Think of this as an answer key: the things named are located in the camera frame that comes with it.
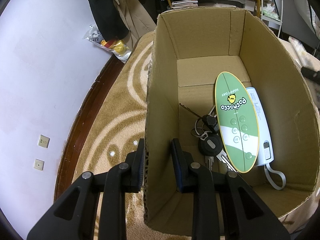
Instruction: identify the white flashlight with strap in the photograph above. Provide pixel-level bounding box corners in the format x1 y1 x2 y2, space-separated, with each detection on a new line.
246 87 286 190

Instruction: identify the black keys bunch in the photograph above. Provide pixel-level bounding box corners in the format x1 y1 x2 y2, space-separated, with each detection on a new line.
179 103 237 172

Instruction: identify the cardboard box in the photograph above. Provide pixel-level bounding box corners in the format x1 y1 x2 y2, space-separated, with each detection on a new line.
144 7 319 236

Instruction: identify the white metal cart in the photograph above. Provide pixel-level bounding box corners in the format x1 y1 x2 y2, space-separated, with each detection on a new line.
260 0 284 37

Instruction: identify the beige patterned rug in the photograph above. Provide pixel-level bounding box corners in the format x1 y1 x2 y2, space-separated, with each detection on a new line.
54 32 319 239

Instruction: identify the left stack of books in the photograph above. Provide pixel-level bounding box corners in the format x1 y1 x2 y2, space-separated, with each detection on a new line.
171 0 198 9

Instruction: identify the plastic bag with toys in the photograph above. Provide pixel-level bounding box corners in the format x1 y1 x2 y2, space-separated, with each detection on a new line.
83 24 131 63

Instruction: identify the beige trench coat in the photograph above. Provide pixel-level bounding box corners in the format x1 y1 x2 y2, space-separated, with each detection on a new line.
114 0 156 49

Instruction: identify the black hanging coat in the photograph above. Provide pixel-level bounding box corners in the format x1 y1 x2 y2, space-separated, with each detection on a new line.
88 0 129 41

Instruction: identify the lower wall socket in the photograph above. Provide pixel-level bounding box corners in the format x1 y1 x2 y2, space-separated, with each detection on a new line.
34 159 44 171

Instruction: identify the wall socket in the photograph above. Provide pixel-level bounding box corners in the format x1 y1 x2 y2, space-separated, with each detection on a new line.
34 159 44 171
38 134 50 148

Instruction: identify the upper wall socket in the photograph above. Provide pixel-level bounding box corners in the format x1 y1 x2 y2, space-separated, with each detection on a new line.
38 134 50 148

